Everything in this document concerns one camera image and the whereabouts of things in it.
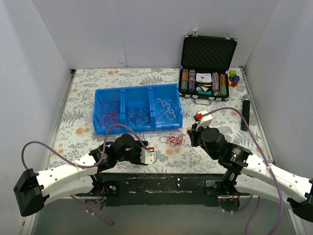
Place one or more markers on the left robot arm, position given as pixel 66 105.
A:
pixel 34 190

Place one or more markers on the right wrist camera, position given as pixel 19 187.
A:
pixel 203 119

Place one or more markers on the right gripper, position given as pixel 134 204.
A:
pixel 193 136

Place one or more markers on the black microphone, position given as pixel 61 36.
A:
pixel 246 99

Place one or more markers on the blue three-compartment bin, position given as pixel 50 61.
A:
pixel 142 108

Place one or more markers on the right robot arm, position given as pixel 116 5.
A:
pixel 248 173

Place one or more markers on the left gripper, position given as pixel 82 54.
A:
pixel 138 158

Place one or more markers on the black poker chip case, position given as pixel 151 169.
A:
pixel 205 61

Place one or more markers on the colourful block toy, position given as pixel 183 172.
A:
pixel 233 78

